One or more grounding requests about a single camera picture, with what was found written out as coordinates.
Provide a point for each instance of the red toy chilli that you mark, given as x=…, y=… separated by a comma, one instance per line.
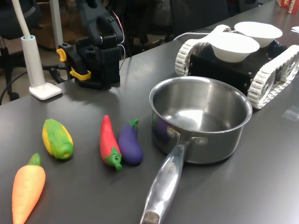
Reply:
x=107, y=137

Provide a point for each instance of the purple toy aubergine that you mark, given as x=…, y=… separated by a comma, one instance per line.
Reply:
x=129, y=144

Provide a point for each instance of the tracked vehicle with white tracks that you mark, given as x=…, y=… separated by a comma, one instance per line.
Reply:
x=219, y=70

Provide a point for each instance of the black and yellow clamp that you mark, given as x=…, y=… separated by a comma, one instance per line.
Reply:
x=74, y=60

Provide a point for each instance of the yellow green toy corn cob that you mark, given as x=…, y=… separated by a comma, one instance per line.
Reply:
x=57, y=140

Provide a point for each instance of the white bowl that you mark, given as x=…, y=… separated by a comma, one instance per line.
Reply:
x=259, y=31
x=233, y=46

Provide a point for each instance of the white pole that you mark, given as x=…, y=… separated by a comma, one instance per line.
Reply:
x=56, y=21

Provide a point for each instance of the clear tape patch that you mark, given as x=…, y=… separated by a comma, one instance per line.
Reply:
x=290, y=113

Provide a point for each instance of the orange toy carrot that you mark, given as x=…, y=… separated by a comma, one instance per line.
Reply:
x=26, y=186

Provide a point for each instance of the white paper sheet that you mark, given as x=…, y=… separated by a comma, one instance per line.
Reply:
x=296, y=29

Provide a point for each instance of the red printed box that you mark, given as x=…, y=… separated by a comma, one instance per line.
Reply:
x=288, y=5

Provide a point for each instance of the white post with flat foot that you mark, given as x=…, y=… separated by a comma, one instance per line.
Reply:
x=32, y=60

